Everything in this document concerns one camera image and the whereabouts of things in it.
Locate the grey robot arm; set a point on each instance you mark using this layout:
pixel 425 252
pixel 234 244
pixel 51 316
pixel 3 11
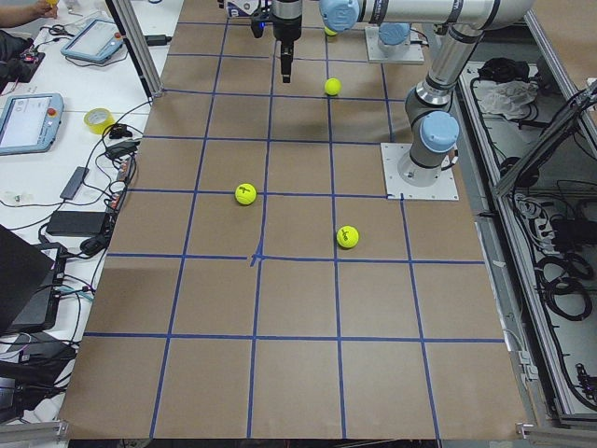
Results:
pixel 393 39
pixel 434 129

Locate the Wilson tennis ball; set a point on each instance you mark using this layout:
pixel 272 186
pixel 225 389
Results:
pixel 347 236

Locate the black laptop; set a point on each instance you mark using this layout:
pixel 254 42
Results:
pixel 30 277

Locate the teach pendant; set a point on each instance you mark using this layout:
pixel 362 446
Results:
pixel 29 123
pixel 97 50

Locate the black power adapter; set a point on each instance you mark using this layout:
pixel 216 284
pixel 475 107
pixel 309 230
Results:
pixel 76 223

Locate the aluminium frame post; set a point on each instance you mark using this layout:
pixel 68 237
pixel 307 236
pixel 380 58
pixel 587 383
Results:
pixel 128 25

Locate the yellow tennis ball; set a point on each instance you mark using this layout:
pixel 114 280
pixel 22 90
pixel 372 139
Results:
pixel 332 86
pixel 330 32

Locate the far teach pendant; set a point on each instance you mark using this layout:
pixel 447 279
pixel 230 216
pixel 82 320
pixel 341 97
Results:
pixel 97 50

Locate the near teach pendant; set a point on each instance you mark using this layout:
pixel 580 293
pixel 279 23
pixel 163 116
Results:
pixel 29 123

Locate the HEAD tennis ball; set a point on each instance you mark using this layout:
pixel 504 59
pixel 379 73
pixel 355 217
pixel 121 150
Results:
pixel 245 194

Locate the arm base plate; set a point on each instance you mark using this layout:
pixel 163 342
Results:
pixel 414 55
pixel 404 180

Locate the far yellow tennis ball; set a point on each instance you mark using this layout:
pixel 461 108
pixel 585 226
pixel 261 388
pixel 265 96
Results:
pixel 332 86

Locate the white crumpled cloth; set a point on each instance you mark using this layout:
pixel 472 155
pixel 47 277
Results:
pixel 510 100

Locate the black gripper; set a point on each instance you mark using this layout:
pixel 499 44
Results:
pixel 285 24

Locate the yellow tape roll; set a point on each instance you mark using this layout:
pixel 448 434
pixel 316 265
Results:
pixel 98 120

